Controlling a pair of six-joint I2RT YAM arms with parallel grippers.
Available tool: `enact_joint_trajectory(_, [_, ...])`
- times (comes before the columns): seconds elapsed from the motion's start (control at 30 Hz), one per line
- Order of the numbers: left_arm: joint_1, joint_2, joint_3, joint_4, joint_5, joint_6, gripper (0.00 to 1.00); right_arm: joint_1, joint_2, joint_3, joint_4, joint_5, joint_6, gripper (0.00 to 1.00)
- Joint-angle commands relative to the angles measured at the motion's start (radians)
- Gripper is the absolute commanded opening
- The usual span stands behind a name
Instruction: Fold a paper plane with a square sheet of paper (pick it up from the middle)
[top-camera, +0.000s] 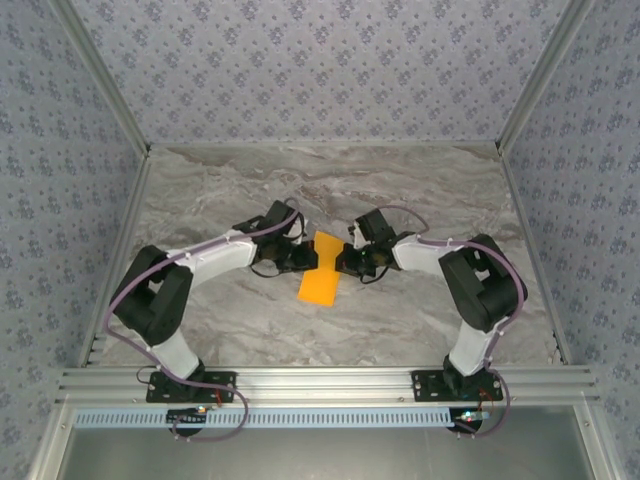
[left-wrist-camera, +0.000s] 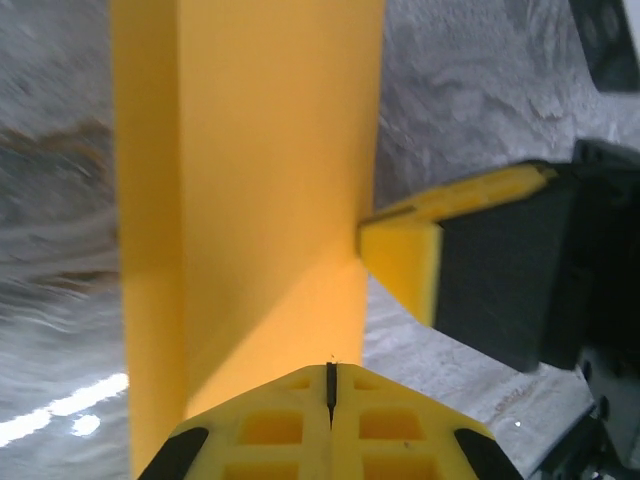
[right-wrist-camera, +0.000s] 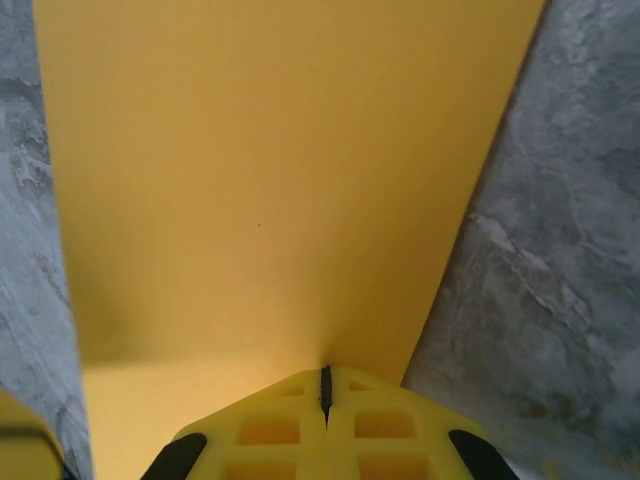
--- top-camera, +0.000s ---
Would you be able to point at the orange paper sheet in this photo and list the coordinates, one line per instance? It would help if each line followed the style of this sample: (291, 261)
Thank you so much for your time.
(320, 285)

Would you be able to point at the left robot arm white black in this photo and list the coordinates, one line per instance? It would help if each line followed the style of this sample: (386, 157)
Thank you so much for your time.
(150, 295)

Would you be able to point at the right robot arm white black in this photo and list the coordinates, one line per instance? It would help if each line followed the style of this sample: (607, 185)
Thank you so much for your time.
(480, 290)

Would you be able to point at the aluminium mounting beam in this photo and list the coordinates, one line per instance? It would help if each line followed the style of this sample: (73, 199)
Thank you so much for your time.
(320, 385)

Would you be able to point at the small black controller board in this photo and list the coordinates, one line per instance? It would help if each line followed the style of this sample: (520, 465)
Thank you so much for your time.
(465, 425)
(185, 417)

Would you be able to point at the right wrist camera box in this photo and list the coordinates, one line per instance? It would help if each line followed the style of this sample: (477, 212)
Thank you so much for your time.
(375, 222)

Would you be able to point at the aluminium table end rail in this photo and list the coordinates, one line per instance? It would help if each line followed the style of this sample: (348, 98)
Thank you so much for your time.
(320, 145)

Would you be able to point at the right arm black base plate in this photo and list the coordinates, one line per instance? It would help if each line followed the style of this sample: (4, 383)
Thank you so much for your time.
(425, 387)

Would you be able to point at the aluminium table side rail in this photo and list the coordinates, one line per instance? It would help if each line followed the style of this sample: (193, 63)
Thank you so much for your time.
(120, 250)
(531, 250)

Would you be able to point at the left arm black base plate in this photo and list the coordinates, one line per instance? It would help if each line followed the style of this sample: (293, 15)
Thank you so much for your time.
(157, 395)

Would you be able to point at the aluminium frame post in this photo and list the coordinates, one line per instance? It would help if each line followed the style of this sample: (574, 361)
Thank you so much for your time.
(104, 75)
(541, 75)

